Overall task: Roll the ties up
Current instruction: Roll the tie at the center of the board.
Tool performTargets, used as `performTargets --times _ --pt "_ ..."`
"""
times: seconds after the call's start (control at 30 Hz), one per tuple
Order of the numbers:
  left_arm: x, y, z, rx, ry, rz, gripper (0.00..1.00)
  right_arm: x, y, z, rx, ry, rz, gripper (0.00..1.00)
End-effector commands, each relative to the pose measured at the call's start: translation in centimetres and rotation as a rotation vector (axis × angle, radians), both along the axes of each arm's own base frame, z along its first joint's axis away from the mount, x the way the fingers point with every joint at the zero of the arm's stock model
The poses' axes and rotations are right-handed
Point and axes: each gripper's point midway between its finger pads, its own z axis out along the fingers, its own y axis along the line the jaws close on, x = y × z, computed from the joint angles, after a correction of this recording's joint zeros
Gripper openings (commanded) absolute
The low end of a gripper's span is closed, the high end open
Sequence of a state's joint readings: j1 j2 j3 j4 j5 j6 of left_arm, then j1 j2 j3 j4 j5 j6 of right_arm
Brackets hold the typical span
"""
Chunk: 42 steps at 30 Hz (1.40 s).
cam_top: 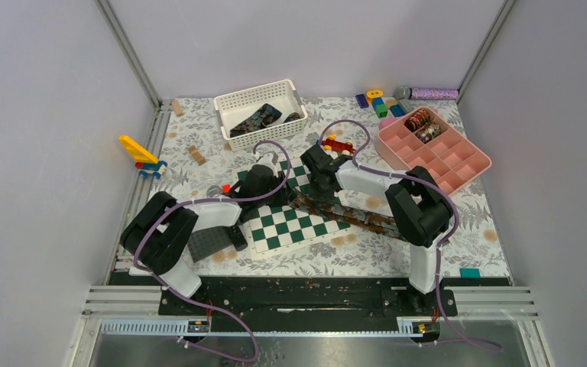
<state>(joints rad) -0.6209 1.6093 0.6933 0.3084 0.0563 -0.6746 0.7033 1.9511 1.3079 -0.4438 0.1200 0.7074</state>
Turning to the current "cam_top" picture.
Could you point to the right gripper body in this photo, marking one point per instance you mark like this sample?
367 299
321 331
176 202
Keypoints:
319 190

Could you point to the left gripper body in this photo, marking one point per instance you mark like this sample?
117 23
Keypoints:
278 199

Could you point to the brown floral tie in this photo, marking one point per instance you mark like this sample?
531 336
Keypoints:
374 222

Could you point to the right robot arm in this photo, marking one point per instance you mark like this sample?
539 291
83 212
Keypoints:
421 214

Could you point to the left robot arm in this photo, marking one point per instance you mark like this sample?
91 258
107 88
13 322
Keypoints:
159 233

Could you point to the red toy car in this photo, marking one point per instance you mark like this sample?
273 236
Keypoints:
342 147

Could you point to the green white chessboard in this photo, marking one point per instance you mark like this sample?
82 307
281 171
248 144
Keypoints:
271 231

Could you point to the black microphone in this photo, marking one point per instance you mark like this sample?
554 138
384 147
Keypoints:
235 233

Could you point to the white plastic basket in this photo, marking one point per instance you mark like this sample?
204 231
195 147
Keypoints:
282 92

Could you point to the wooden block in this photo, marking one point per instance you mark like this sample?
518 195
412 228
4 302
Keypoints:
178 110
196 155

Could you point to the dark blue patterned tie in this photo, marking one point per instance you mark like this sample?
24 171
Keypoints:
263 121

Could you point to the floral table mat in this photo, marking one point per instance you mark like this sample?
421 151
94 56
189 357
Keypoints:
360 253

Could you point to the pink cylinder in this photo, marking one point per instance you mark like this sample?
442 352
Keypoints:
386 122

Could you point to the grey lego baseplate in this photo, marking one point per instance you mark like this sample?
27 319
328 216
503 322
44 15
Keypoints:
207 242

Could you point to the purple block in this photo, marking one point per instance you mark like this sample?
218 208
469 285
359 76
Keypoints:
362 101

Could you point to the green block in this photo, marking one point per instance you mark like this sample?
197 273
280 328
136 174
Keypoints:
381 110

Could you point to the blue block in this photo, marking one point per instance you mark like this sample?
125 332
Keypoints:
397 110

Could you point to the pink compartment tray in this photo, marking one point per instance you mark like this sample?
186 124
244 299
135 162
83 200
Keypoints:
451 159

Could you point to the brown rolled tie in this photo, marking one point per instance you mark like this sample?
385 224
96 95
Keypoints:
428 132

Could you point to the yellow blue toy crane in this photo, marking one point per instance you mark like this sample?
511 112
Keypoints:
147 164

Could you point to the red rolled tie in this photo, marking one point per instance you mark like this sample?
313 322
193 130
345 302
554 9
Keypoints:
418 120

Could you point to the purple glitter microphone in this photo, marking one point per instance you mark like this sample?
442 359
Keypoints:
406 92

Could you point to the teal block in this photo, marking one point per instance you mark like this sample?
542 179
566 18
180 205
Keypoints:
470 273

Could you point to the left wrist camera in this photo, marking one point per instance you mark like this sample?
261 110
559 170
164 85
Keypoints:
269 160

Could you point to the yellow ring block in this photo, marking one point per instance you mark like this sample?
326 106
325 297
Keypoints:
373 94

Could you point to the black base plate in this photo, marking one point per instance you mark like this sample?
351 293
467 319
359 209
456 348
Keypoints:
292 304

